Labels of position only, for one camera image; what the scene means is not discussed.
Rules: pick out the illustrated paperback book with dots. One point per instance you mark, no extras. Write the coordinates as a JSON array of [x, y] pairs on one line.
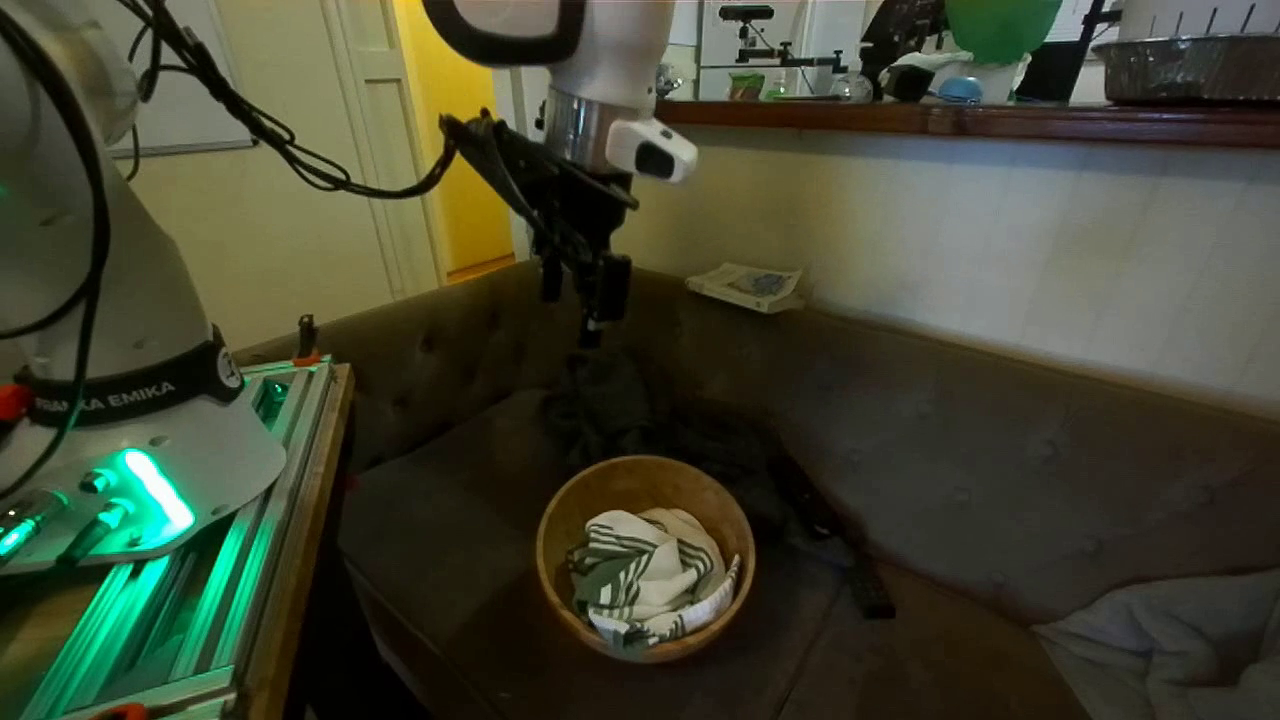
[[747, 285]]

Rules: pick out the dark grey tufted sofa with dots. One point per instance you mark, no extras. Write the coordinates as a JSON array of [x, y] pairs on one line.
[[1000, 453]]

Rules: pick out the grey metal drip tray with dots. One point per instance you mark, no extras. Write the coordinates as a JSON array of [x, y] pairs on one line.
[[1184, 72]]

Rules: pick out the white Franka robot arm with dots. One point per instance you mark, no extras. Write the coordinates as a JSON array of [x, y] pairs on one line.
[[95, 280]]

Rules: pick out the brown wooden counter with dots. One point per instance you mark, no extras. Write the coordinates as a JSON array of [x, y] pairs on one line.
[[1013, 120]]

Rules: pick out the white wall board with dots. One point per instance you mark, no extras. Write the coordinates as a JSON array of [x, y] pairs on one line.
[[184, 83]]

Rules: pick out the green round balloon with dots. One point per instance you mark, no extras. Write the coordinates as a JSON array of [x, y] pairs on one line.
[[1000, 26]]

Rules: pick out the grey crumpled blanket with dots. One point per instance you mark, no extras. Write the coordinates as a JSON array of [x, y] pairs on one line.
[[1174, 643]]

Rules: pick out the small blue container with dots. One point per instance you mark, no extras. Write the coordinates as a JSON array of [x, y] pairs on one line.
[[958, 88]]

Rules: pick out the green and white striped towel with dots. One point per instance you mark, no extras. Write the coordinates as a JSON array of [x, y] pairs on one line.
[[643, 560]]

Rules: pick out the white panelled door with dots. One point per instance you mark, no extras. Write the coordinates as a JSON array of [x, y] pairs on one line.
[[386, 146]]

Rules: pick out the black metal stand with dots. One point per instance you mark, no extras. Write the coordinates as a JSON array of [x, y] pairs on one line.
[[767, 59]]

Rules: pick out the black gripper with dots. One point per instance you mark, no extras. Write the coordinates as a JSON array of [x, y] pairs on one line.
[[561, 186]]

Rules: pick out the red emergency stop button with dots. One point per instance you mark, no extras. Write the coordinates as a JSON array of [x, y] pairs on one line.
[[13, 401]]

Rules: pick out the black bulky counter object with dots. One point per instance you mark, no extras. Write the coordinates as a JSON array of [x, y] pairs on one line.
[[901, 42]]

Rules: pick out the round wooden bowl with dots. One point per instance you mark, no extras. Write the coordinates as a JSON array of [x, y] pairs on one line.
[[556, 534]]

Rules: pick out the small black table clamp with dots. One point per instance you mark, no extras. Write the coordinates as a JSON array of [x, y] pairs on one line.
[[311, 343]]

